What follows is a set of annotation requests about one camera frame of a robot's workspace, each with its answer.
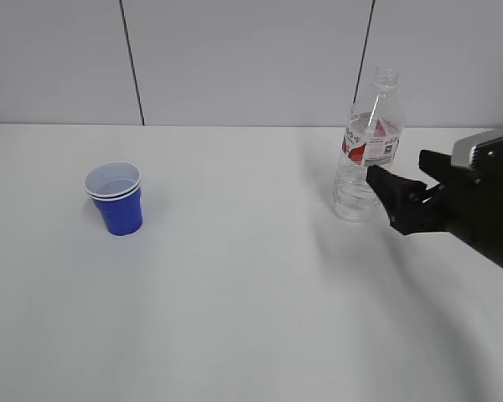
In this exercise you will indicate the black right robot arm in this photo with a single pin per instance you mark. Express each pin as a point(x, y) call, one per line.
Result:
point(494, 247)

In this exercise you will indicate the blue paper cup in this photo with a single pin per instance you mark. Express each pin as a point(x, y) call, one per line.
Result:
point(115, 190)

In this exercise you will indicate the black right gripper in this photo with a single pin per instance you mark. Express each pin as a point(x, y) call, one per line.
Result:
point(463, 204)

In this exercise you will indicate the clear water bottle red label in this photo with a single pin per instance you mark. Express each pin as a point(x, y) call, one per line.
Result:
point(371, 137)

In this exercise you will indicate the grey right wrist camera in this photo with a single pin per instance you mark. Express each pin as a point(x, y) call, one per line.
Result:
point(481, 155)

